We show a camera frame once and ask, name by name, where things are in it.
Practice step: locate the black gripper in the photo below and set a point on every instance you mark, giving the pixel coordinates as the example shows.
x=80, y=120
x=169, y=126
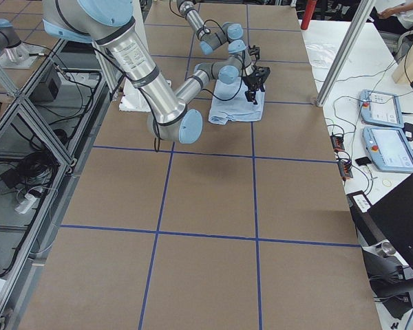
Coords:
x=251, y=82

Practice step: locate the light blue button shirt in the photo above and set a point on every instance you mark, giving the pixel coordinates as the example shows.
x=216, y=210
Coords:
x=230, y=104

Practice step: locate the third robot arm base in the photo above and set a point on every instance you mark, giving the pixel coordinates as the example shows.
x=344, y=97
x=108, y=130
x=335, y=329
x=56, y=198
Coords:
x=14, y=53

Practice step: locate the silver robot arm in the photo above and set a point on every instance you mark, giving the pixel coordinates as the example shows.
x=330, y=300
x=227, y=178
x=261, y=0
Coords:
x=210, y=27
x=111, y=24

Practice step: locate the clear plastic bag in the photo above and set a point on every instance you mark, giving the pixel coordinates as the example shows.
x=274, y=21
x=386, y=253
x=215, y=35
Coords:
x=321, y=54

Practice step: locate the red cylinder bottle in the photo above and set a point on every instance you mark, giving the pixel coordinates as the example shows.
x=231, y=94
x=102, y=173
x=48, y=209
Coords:
x=308, y=14

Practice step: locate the upper blue teach pendant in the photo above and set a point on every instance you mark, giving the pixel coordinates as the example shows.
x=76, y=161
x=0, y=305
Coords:
x=380, y=108

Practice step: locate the blue teach pendant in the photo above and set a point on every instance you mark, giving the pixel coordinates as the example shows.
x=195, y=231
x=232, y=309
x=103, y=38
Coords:
x=380, y=108
x=388, y=148

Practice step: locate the small black card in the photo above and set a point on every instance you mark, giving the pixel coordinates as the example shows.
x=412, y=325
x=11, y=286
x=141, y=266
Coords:
x=362, y=161

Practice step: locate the lower blue teach pendant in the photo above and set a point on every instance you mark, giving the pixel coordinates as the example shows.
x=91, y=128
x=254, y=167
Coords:
x=388, y=148

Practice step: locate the seated person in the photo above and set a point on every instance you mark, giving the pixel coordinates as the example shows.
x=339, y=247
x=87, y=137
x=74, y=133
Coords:
x=397, y=19

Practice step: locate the black laptop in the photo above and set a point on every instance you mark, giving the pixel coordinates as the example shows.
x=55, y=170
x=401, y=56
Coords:
x=393, y=215

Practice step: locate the metal cup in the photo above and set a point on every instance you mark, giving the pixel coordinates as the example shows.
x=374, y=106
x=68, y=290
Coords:
x=385, y=249

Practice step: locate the white power strip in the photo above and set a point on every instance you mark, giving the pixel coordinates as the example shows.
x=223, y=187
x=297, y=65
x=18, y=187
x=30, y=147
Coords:
x=26, y=204

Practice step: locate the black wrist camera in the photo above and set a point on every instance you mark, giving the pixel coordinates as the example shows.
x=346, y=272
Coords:
x=254, y=51

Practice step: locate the aluminium frame post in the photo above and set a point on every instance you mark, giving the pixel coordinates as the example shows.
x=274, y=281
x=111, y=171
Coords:
x=347, y=44

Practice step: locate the black box under frame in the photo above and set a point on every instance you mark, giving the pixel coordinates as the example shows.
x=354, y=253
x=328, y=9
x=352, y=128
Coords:
x=48, y=88

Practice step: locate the aluminium side frame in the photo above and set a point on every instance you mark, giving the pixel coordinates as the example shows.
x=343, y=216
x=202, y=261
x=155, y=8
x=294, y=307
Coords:
x=43, y=148

